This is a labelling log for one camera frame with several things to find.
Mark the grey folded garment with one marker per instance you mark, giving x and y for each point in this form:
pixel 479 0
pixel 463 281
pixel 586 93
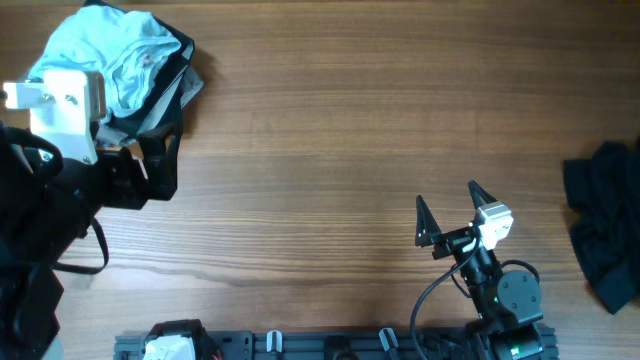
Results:
pixel 181 91

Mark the black folded garment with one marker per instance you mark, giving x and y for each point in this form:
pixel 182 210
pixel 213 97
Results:
pixel 172 69

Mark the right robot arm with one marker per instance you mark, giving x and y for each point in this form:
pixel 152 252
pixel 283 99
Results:
pixel 507 295

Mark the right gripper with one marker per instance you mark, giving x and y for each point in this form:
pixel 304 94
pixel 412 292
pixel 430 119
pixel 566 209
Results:
pixel 427 229

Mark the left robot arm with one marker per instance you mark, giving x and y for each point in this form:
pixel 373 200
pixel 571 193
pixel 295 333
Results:
pixel 47 202

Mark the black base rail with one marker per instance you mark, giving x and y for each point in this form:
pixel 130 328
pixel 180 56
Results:
pixel 436 343

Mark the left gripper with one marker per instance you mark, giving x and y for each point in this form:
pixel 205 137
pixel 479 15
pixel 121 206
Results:
pixel 161 168

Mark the light blue t-shirt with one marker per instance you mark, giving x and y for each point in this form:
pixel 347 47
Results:
pixel 127 48

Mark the black t-shirt under pile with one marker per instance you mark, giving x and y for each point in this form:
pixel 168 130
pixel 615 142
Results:
pixel 604 191

